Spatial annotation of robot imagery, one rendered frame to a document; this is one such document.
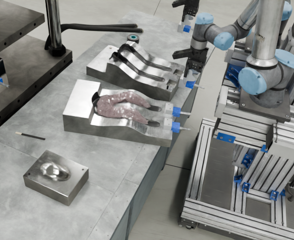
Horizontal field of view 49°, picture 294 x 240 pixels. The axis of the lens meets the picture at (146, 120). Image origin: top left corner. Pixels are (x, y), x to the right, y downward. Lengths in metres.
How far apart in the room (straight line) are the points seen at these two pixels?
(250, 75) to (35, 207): 0.96
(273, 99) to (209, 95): 1.72
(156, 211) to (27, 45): 1.34
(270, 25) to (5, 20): 1.31
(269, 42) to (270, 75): 0.13
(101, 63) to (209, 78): 1.73
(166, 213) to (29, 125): 1.11
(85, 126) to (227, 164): 1.18
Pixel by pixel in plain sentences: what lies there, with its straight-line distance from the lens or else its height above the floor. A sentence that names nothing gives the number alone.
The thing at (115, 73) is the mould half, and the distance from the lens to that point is 1.77.
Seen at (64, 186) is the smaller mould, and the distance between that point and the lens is 1.29.
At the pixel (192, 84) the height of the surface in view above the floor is 0.95.
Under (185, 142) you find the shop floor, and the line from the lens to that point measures 2.67.
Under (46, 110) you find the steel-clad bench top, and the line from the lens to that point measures 1.67.
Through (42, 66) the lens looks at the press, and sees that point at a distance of 1.99.
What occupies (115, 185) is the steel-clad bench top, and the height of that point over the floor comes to 0.80.
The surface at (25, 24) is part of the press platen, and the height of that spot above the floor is 1.04.
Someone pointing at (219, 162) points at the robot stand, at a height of 0.21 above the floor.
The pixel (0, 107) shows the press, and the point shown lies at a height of 0.79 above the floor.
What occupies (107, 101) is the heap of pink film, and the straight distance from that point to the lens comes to 1.57.
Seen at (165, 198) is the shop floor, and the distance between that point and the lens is 2.31.
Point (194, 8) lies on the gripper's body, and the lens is 2.07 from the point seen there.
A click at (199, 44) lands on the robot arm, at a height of 1.18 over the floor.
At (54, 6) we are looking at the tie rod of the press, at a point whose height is 1.10.
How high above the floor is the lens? 1.94
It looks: 44 degrees down
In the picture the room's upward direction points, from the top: 9 degrees clockwise
